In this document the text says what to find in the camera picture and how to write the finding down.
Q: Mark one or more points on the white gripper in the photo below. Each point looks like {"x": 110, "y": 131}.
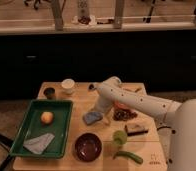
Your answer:
{"x": 103, "y": 105}

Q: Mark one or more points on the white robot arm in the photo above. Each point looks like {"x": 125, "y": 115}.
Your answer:
{"x": 180, "y": 116}

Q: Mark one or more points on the plate of dark food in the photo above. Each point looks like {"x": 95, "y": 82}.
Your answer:
{"x": 123, "y": 113}

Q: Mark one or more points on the green toy cup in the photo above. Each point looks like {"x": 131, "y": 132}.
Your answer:
{"x": 119, "y": 138}

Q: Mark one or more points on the white cup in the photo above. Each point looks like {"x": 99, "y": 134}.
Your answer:
{"x": 68, "y": 86}

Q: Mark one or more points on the dark purple bowl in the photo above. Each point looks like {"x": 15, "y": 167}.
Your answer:
{"x": 88, "y": 147}

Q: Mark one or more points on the small dark cup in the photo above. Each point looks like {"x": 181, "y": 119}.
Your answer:
{"x": 49, "y": 93}

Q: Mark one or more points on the yellow round fruit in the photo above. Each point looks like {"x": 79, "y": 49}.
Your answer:
{"x": 47, "y": 118}

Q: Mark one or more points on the green pea pod toy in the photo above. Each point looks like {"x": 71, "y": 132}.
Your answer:
{"x": 130, "y": 155}

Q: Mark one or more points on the green plastic tray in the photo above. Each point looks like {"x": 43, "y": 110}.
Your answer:
{"x": 32, "y": 127}

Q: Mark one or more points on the grey folded cloth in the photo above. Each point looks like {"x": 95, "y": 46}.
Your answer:
{"x": 39, "y": 144}

